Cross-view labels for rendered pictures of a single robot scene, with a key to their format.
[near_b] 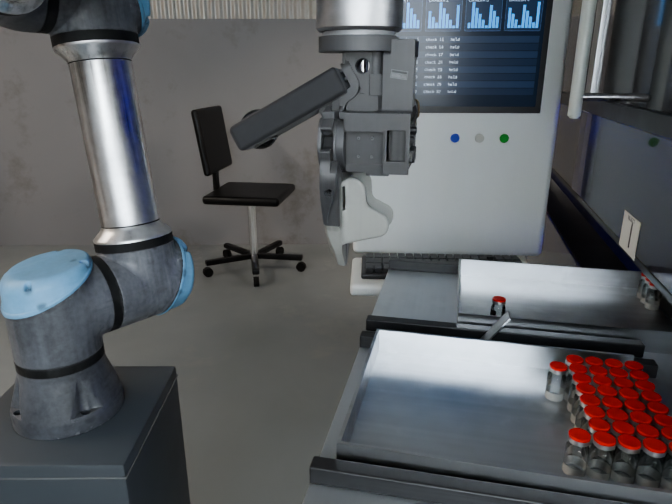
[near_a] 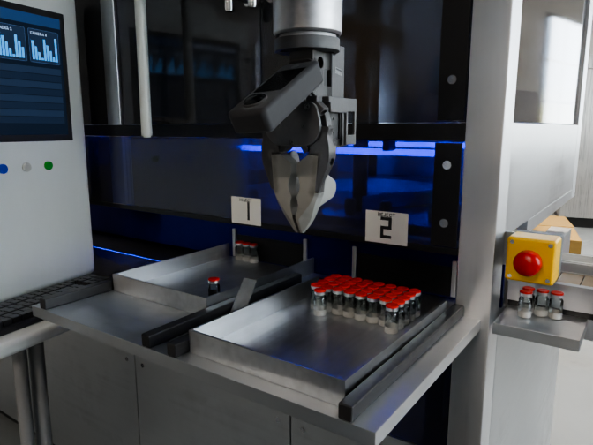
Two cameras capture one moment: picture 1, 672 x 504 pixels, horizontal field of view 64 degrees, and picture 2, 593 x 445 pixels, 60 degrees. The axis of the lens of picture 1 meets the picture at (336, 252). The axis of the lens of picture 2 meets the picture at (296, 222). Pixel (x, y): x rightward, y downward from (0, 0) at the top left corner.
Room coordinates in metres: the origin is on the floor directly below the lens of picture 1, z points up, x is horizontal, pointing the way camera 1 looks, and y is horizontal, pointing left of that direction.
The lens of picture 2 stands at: (0.30, 0.53, 1.20)
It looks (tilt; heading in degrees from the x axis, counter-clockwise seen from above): 10 degrees down; 292
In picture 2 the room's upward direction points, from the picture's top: straight up
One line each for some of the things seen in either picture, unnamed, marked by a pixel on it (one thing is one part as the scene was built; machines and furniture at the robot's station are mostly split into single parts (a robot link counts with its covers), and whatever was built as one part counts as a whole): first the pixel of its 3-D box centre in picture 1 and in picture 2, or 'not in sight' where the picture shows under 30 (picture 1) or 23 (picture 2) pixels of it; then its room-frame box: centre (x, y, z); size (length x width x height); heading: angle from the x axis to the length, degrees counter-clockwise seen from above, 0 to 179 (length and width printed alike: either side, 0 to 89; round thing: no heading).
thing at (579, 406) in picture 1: (585, 410); (355, 305); (0.52, -0.28, 0.90); 0.18 x 0.02 x 0.05; 167
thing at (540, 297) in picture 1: (559, 299); (219, 273); (0.85, -0.38, 0.90); 0.34 x 0.26 x 0.04; 78
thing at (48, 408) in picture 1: (65, 378); not in sight; (0.69, 0.40, 0.84); 0.15 x 0.15 x 0.10
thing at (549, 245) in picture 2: not in sight; (534, 256); (0.25, -0.37, 0.99); 0.08 x 0.07 x 0.07; 78
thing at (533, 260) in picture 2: not in sight; (528, 262); (0.26, -0.33, 0.99); 0.04 x 0.04 x 0.04; 78
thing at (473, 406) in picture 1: (503, 405); (327, 324); (0.54, -0.20, 0.90); 0.34 x 0.26 x 0.04; 77
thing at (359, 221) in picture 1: (357, 225); (319, 192); (0.49, -0.02, 1.13); 0.06 x 0.03 x 0.09; 78
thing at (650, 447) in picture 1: (628, 416); (367, 297); (0.51, -0.32, 0.90); 0.18 x 0.02 x 0.05; 167
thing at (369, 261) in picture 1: (443, 265); (41, 303); (1.24, -0.26, 0.82); 0.40 x 0.14 x 0.02; 87
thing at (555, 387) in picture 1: (556, 381); (319, 302); (0.58, -0.27, 0.90); 0.02 x 0.02 x 0.05
